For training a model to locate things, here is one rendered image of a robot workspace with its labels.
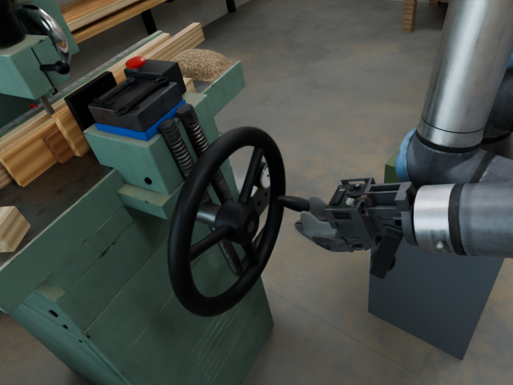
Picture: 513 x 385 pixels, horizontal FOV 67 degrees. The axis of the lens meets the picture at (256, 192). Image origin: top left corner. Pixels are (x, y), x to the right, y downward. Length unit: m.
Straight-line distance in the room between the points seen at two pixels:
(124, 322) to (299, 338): 0.75
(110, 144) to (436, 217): 0.44
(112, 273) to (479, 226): 0.53
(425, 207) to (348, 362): 0.89
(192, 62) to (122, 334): 0.53
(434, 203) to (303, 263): 1.06
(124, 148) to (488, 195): 0.46
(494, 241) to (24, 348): 1.59
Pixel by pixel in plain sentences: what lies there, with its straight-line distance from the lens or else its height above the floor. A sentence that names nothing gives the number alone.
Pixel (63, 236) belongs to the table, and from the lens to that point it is 0.60.
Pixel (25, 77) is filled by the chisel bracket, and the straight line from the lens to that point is 0.67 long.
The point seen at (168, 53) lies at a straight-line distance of 0.91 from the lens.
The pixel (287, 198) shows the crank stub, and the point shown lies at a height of 0.78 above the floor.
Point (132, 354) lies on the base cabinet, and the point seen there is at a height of 0.57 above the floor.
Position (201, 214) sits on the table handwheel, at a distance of 0.60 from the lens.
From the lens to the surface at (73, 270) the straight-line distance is 0.63.
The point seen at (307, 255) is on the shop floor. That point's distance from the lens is 1.56.
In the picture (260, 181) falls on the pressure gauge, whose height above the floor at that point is 0.67.
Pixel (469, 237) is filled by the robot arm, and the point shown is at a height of 0.85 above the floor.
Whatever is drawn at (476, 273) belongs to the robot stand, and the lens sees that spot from 1.05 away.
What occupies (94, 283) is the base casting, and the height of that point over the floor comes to 0.77.
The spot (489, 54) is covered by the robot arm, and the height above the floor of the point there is 1.00.
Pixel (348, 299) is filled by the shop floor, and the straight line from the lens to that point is 1.45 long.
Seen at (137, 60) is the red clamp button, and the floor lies 1.02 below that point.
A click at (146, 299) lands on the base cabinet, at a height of 0.64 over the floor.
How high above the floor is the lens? 1.23
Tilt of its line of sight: 42 degrees down
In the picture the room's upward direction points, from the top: 13 degrees counter-clockwise
